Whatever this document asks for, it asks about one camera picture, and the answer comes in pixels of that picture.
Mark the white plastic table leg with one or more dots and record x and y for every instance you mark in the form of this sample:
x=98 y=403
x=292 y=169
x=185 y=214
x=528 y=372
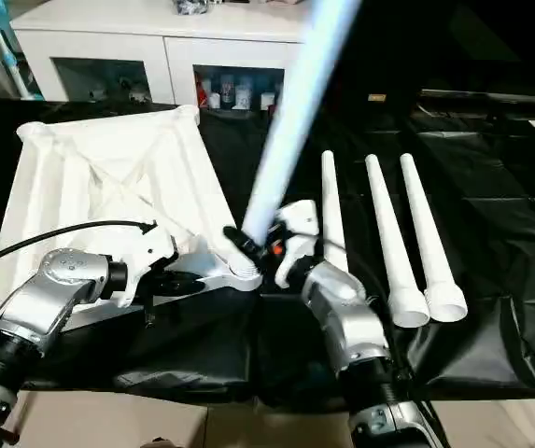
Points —
x=286 y=140
x=334 y=205
x=393 y=243
x=430 y=243

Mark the white plastic table top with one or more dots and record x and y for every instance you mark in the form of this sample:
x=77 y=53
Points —
x=108 y=168

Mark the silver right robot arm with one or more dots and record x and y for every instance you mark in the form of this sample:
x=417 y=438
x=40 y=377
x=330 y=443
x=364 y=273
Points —
x=351 y=327

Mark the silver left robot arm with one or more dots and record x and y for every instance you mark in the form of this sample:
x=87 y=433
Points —
x=34 y=308

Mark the small white jar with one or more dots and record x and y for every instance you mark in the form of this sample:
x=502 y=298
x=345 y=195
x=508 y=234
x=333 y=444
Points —
x=215 y=99

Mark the white capped bottle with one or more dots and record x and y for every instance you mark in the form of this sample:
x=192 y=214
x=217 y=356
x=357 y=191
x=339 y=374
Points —
x=268 y=99

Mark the tall clear bottle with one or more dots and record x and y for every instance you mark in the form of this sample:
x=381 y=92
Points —
x=244 y=93

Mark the small yellow tag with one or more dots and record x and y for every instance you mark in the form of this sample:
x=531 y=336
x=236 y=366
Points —
x=376 y=96

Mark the black plastic mat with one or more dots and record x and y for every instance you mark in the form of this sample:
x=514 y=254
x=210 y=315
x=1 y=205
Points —
x=491 y=233

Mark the white cabinet with glass doors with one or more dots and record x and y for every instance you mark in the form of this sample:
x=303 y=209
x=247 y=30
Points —
x=155 y=37

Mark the small dark grey bundle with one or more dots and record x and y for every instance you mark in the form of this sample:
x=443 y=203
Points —
x=193 y=6

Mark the teal and white pole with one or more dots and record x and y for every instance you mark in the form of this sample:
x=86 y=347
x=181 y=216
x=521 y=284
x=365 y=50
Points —
x=6 y=42

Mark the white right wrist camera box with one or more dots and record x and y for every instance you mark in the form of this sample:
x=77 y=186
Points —
x=297 y=238

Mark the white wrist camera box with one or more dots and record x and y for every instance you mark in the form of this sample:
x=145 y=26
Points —
x=297 y=238
x=150 y=261

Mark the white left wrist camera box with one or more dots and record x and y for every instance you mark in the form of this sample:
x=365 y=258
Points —
x=150 y=261

